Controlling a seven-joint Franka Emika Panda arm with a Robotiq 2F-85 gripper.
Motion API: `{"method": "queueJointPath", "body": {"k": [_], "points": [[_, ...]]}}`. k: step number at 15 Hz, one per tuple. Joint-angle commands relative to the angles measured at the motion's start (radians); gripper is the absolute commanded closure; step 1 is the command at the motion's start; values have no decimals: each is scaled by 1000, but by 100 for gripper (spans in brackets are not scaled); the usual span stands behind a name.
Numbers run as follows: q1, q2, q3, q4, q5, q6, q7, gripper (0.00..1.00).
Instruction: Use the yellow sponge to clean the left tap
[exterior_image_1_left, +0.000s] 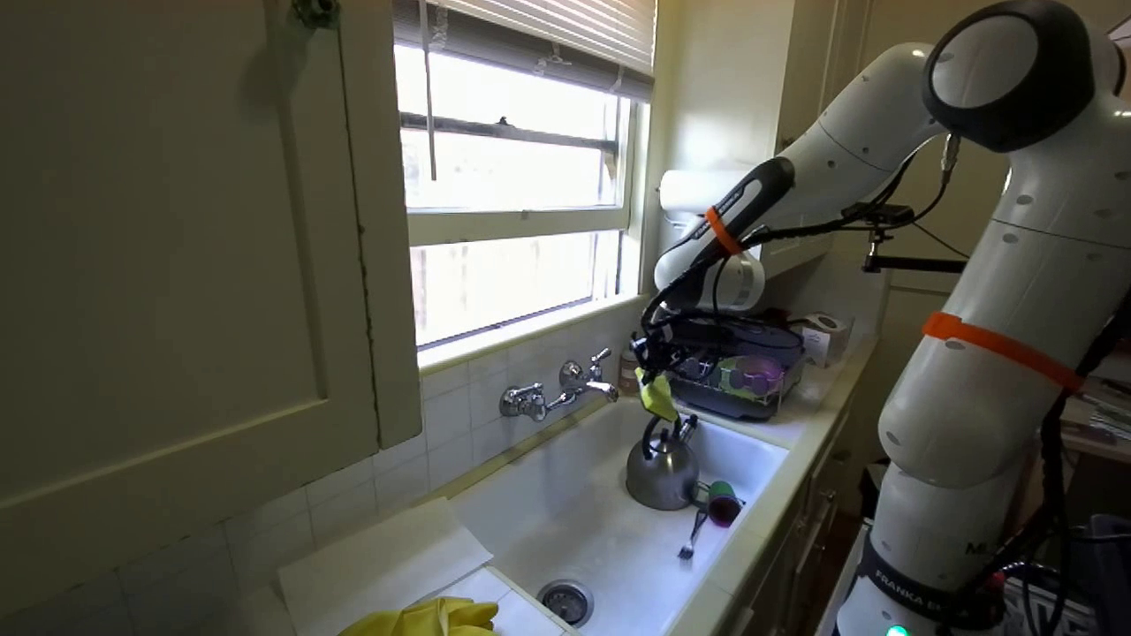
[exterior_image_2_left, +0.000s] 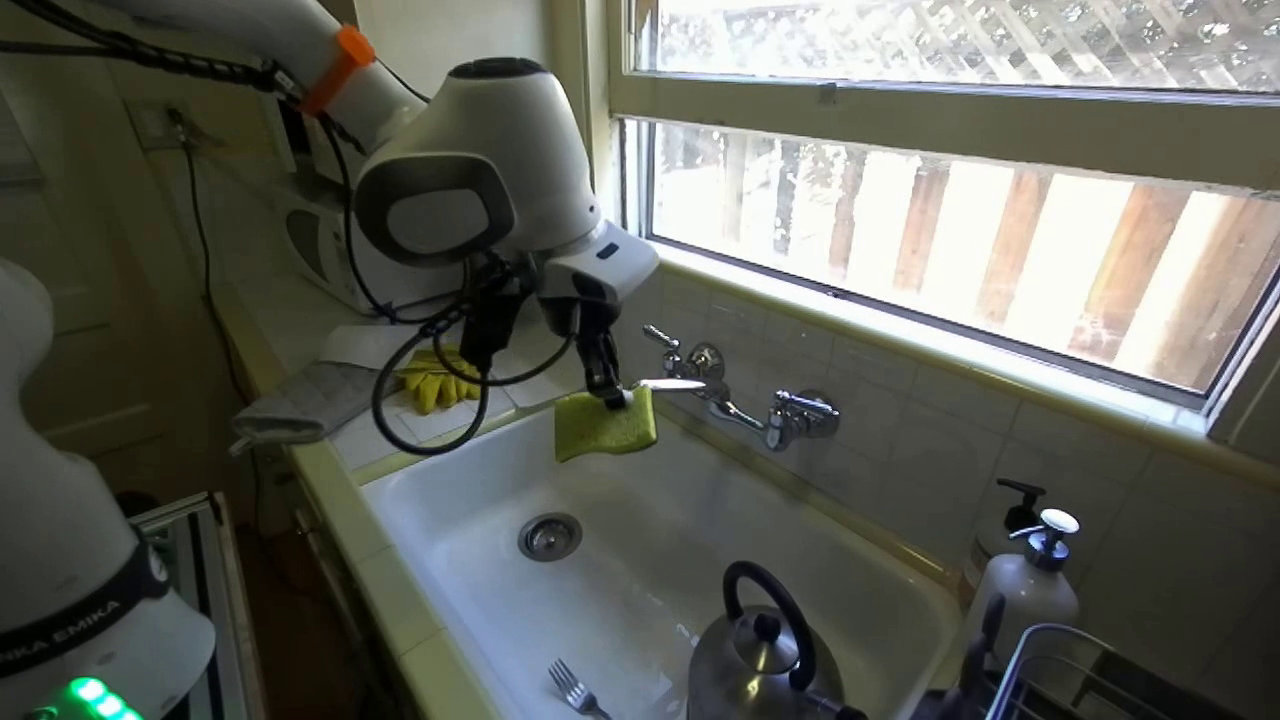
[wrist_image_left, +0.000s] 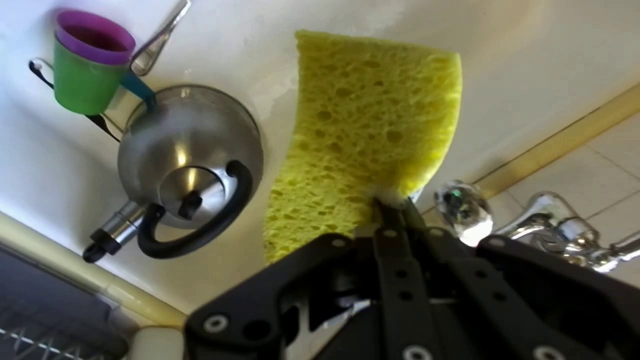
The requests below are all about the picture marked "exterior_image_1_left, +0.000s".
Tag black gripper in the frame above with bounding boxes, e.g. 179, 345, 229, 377
630, 308, 690, 390

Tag white wall cabinet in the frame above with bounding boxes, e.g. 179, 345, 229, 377
651, 0, 877, 181

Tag chrome wall faucet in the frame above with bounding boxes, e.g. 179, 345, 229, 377
499, 345, 621, 424

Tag yellow rubber gloves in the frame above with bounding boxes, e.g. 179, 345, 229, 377
339, 595, 505, 636

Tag window with white frame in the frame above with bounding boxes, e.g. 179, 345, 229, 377
393, 0, 658, 356

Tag teal and purple cup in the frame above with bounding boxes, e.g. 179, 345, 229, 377
691, 474, 747, 531

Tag steel kettle with black handle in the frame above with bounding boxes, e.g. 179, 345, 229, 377
621, 409, 709, 517

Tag white paper towel roll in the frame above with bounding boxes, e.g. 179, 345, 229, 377
655, 166, 755, 220

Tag wire dish rack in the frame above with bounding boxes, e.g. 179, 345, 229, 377
669, 311, 816, 424

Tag metal sink drain strainer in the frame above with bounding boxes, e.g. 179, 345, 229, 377
538, 575, 596, 630

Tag cream cabinet door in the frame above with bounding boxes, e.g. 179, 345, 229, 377
0, 0, 425, 619

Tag yellow sponge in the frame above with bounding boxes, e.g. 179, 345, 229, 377
632, 367, 681, 426

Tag white window blind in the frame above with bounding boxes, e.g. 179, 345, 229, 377
419, 0, 659, 79

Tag white sink basin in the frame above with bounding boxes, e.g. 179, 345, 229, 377
451, 399, 790, 636

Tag white paper sheet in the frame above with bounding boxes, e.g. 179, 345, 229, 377
275, 490, 494, 636

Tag small white box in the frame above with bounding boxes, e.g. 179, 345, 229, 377
794, 311, 855, 365

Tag dark cabinet knob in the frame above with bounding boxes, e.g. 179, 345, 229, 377
291, 0, 344, 30

